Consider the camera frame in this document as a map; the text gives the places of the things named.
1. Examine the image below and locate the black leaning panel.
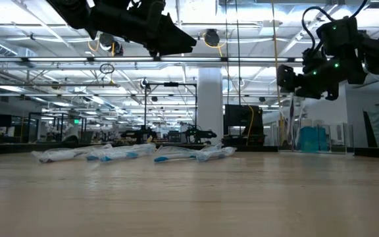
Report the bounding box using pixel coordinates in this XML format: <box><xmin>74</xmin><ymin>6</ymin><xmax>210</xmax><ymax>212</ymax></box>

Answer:
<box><xmin>362</xmin><ymin>110</ymin><xmax>379</xmax><ymax>148</ymax></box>

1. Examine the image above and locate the purple toothbrush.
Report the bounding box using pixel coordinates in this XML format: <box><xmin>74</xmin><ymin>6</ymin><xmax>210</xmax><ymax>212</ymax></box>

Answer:
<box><xmin>31</xmin><ymin>144</ymin><xmax>113</xmax><ymax>164</ymax></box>

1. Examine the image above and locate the yellow hanging cord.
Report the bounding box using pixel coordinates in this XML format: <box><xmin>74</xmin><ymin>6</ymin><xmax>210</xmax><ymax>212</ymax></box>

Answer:
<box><xmin>245</xmin><ymin>104</ymin><xmax>255</xmax><ymax>145</ymax></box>

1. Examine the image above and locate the clear acrylic organizer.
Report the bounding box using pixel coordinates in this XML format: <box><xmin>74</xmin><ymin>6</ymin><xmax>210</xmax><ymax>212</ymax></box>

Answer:
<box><xmin>274</xmin><ymin>118</ymin><xmax>355</xmax><ymax>155</ymax></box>

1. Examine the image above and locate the black gantry frame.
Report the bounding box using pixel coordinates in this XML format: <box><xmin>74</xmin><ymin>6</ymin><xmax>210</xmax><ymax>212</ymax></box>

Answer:
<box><xmin>143</xmin><ymin>81</ymin><xmax>198</xmax><ymax>145</ymax></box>

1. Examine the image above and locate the long black cable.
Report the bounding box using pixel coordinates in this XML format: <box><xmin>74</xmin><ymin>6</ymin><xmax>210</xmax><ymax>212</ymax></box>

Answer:
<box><xmin>224</xmin><ymin>0</ymin><xmax>230</xmax><ymax>107</ymax></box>
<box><xmin>234</xmin><ymin>0</ymin><xmax>242</xmax><ymax>107</ymax></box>

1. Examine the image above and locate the black screen on cart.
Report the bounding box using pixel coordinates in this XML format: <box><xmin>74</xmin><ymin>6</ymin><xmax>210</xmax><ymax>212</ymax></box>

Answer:
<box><xmin>222</xmin><ymin>103</ymin><xmax>265</xmax><ymax>147</ymax></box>

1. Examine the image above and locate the white round pillar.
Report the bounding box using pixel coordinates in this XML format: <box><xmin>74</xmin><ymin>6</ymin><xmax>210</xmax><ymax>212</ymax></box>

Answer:
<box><xmin>196</xmin><ymin>67</ymin><xmax>224</xmax><ymax>145</ymax></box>

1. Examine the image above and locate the black ceiling cable reel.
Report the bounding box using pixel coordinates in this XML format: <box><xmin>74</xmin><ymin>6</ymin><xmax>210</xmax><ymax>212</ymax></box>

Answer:
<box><xmin>203</xmin><ymin>28</ymin><xmax>221</xmax><ymax>47</ymax></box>

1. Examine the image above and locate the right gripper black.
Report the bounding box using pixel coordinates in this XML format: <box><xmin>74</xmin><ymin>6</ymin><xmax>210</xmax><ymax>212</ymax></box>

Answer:
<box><xmin>277</xmin><ymin>49</ymin><xmax>368</xmax><ymax>101</ymax></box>

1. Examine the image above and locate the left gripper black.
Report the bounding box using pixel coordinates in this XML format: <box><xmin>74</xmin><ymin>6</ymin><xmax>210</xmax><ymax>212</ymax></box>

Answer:
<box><xmin>90</xmin><ymin>0</ymin><xmax>197</xmax><ymax>57</ymax></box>

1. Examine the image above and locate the black frame enclosure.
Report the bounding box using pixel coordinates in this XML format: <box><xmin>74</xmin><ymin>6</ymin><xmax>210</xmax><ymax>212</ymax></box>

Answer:
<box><xmin>27</xmin><ymin>111</ymin><xmax>87</xmax><ymax>144</ymax></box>

